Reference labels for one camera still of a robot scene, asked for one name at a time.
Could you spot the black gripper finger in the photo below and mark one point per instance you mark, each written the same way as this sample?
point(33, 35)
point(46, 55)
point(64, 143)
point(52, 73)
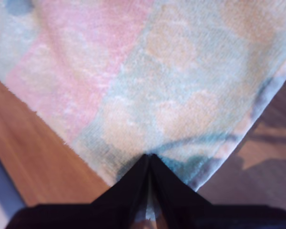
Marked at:
point(174, 193)
point(131, 190)

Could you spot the pastel checked fluffy tea towel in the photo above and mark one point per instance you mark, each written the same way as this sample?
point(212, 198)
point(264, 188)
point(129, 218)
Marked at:
point(157, 83)

